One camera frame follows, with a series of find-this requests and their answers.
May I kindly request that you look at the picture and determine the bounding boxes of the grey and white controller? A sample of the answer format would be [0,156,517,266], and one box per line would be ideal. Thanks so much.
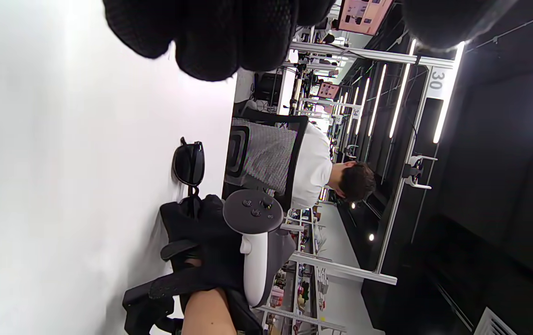
[401,0,520,51]
[223,188,297,308]

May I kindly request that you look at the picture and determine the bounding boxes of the white ceiling vent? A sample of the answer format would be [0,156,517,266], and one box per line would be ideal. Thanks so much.
[473,307,518,335]

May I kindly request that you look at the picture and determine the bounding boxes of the shelf of assorted items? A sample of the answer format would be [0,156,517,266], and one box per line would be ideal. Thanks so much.
[257,209,348,335]

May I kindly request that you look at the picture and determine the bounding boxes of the black sunglasses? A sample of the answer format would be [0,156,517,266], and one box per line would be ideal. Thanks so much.
[171,137,205,219]

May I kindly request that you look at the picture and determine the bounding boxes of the white aluminium frame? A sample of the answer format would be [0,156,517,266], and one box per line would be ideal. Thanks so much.
[285,41,458,287]

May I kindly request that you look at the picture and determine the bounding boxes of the person's right hand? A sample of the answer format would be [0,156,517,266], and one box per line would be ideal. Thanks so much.
[149,194,248,299]

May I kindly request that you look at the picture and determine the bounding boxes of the black mesh office chair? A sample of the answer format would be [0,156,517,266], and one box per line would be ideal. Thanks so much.
[222,108,310,212]

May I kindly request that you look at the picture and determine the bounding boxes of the person's left hand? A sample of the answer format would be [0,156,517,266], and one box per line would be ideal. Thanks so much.
[102,0,337,82]

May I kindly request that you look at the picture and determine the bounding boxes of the person's right forearm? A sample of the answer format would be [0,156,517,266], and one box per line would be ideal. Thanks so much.
[182,288,238,335]

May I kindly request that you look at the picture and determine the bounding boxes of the row of ceiling light strips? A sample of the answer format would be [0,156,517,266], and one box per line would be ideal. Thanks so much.
[341,40,465,145]

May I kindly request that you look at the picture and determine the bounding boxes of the black monitor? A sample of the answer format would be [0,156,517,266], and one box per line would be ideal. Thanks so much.
[253,72,283,107]

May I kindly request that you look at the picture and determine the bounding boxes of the pink display screen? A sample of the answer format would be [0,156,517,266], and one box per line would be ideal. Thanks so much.
[338,0,395,35]

